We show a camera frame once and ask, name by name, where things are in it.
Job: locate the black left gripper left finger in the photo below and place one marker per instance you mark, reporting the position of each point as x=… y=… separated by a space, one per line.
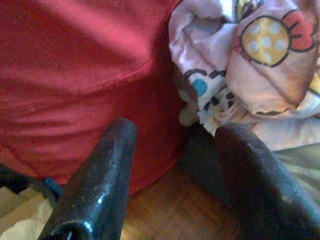
x=100 y=190

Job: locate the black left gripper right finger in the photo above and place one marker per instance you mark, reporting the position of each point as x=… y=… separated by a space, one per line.
x=262 y=195

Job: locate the bed with grey floral sheet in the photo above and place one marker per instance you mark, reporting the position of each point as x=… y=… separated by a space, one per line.
x=302 y=167

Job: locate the black waste bin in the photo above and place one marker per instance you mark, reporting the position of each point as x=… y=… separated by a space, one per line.
x=15 y=177

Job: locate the large red cushion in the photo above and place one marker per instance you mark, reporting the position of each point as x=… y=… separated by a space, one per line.
x=75 y=75

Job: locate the pink cartoon print blanket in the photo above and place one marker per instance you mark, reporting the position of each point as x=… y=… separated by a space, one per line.
x=250 y=75

